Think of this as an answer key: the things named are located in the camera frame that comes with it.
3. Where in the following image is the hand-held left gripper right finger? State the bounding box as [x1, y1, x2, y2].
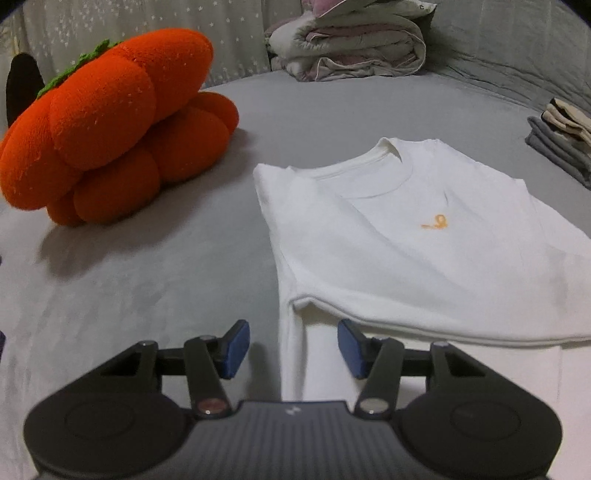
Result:
[337, 318, 502, 420]

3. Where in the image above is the folded grey garment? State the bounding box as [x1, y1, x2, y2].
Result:
[526, 115, 591, 190]

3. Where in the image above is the folded white and purple quilt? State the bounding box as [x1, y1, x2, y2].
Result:
[265, 0, 437, 83]

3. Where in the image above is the orange pumpkin plush pillow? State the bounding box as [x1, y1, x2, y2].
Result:
[0, 28, 240, 227]

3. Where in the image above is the purple pillow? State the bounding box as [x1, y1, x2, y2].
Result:
[310, 0, 352, 16]

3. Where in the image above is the grey bed sheet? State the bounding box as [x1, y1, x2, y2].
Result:
[0, 71, 591, 480]

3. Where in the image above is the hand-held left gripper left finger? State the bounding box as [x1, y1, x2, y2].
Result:
[95, 319, 251, 420]

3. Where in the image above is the black pointed object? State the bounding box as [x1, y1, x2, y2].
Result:
[6, 53, 46, 127]

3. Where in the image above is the folded beige garment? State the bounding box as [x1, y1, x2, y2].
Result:
[541, 98, 591, 149]

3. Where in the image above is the grey quilted headboard cushion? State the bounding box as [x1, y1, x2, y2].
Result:
[425, 0, 591, 121]

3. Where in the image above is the white shirt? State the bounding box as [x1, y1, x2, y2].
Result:
[253, 137, 591, 402]

